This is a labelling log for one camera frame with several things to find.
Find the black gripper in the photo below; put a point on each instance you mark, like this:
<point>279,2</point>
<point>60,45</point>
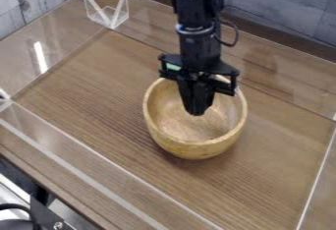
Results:
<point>213,77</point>

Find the wooden bowl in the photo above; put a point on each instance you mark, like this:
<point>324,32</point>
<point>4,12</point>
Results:
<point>192,137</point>

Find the green flat object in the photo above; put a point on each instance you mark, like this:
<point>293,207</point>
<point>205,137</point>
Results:
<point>172,67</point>

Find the clear acrylic tray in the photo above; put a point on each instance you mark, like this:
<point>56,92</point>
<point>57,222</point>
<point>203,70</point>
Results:
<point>97,129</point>

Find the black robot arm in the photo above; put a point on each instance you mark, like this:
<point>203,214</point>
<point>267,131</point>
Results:
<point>199,30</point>

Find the clear acrylic corner bracket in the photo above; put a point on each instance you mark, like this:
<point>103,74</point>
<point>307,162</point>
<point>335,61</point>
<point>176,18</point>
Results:
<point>107,16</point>

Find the black metal mount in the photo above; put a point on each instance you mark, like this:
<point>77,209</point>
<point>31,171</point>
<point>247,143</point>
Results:
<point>48,220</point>

